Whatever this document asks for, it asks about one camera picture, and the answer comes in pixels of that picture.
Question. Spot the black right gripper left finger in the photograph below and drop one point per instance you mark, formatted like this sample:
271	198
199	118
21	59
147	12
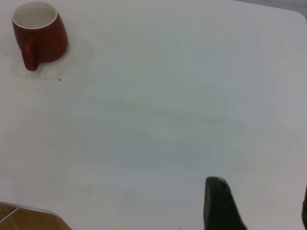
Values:
220	208

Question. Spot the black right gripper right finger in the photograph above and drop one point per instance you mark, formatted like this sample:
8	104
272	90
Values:
305	210

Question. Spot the red ceramic mug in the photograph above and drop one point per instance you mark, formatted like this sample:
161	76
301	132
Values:
51	43

